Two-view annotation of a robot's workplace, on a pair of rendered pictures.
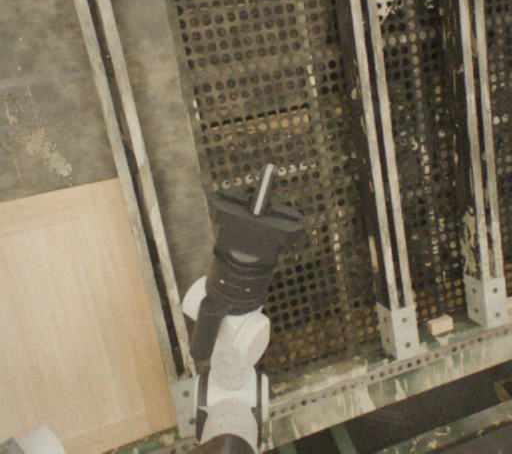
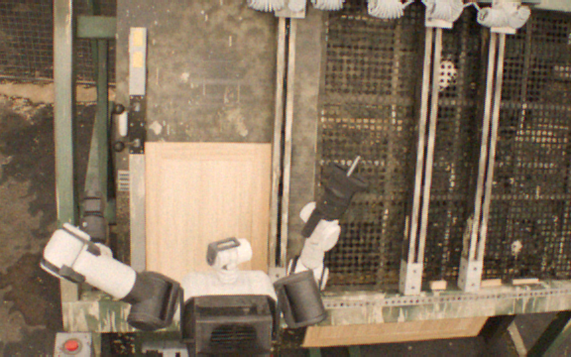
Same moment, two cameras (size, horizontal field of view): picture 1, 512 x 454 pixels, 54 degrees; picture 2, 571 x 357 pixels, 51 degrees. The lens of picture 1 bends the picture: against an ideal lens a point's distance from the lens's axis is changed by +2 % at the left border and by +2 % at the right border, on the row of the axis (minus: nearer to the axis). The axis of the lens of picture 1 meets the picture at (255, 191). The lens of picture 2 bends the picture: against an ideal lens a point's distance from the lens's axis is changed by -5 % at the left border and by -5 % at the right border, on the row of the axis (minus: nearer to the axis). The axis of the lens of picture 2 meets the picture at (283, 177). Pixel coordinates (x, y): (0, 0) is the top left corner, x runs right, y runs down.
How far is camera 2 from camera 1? 116 cm
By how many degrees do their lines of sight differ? 4
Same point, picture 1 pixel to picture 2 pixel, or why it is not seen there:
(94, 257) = (246, 184)
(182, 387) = (276, 271)
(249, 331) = (330, 229)
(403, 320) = (413, 271)
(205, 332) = (311, 223)
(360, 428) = not seen: outside the picture
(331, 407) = (357, 312)
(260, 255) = (345, 193)
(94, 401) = not seen: hidden behind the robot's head
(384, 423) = not seen: outside the picture
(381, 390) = (390, 312)
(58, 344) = (215, 228)
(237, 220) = (339, 176)
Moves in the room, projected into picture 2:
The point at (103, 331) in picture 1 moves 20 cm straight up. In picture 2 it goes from (240, 228) to (244, 188)
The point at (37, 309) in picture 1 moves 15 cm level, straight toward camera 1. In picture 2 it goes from (210, 205) to (225, 236)
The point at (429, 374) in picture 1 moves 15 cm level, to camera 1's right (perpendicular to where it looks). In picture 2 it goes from (422, 311) to (459, 319)
